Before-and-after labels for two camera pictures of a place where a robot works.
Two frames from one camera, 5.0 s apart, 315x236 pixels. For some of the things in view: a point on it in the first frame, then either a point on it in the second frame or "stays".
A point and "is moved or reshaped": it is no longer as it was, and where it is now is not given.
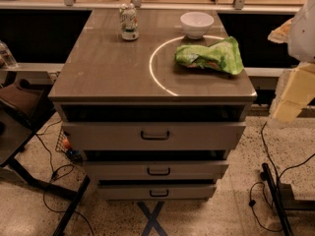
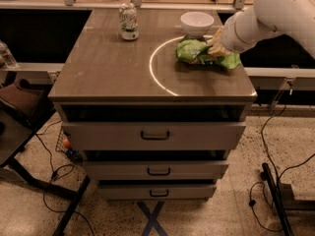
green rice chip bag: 223,55 is moved or reshaped
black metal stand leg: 267,176 stays
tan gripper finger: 281,34 to 217,39
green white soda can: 128,21 stays
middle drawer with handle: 156,170 stays
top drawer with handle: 153,136 stays
